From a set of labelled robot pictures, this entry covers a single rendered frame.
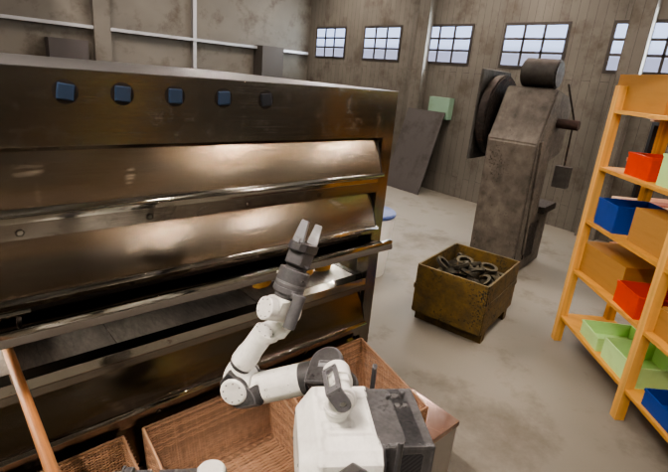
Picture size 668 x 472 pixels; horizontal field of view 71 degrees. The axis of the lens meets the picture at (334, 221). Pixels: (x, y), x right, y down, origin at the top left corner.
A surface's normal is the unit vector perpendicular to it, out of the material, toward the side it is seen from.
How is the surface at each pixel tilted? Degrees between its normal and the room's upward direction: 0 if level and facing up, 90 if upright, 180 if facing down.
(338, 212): 70
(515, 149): 93
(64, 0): 90
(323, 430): 0
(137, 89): 90
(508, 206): 93
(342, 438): 0
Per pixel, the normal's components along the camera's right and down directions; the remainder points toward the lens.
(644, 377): -0.05, 0.29
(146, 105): 0.66, 0.28
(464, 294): -0.61, 0.18
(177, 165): 0.64, -0.06
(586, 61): -0.76, 0.13
